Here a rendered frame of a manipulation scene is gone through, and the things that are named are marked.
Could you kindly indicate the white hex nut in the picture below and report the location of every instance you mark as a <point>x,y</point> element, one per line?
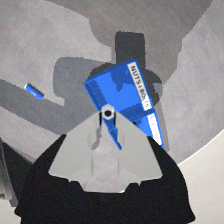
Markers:
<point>108,111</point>

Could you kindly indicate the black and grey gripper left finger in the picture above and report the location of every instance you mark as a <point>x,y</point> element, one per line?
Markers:
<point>68,159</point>

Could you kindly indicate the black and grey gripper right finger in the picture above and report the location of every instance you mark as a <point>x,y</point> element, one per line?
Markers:
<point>142,160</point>

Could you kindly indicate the blue battery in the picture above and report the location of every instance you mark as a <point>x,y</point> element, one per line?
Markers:
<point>33,91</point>

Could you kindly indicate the blue bins with labels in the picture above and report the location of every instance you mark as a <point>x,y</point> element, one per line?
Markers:
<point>126,94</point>

